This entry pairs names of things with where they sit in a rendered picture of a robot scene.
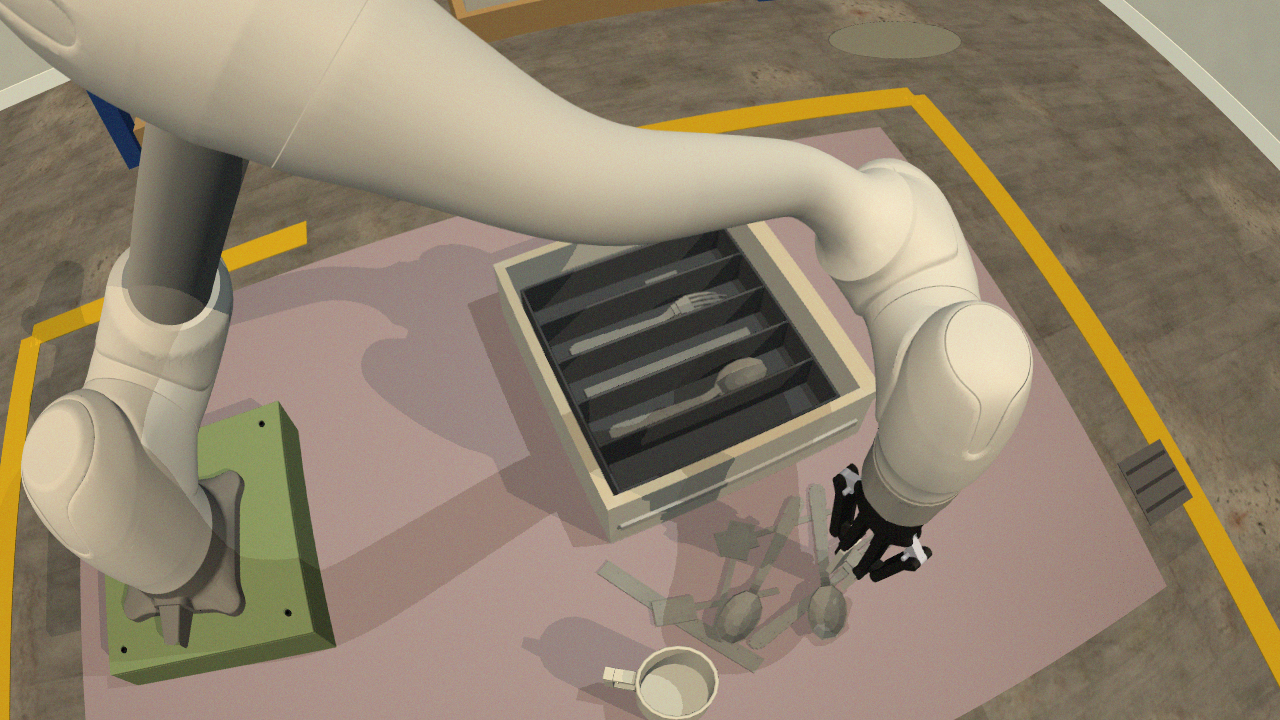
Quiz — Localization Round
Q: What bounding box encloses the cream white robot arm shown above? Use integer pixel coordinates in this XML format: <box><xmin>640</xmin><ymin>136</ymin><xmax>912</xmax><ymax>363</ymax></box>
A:
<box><xmin>0</xmin><ymin>0</ymin><xmax>1033</xmax><ymax>648</ymax></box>

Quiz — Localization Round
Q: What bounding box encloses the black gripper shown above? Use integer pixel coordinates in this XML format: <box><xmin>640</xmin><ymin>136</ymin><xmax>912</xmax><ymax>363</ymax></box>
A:
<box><xmin>826</xmin><ymin>464</ymin><xmax>932</xmax><ymax>591</ymax></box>

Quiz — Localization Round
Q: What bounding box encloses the grey spoon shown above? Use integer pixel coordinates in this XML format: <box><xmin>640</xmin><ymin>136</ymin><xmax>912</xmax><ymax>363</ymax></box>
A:
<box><xmin>614</xmin><ymin>357</ymin><xmax>768</xmax><ymax>437</ymax></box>
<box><xmin>808</xmin><ymin>484</ymin><xmax>847</xmax><ymax>641</ymax></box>
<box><xmin>716</xmin><ymin>496</ymin><xmax>805</xmax><ymax>644</ymax></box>
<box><xmin>609</xmin><ymin>398</ymin><xmax>692</xmax><ymax>439</ymax></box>

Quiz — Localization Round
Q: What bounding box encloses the cream mug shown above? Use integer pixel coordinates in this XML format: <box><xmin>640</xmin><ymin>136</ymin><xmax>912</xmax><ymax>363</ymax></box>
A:
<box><xmin>603</xmin><ymin>646</ymin><xmax>719</xmax><ymax>720</ymax></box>

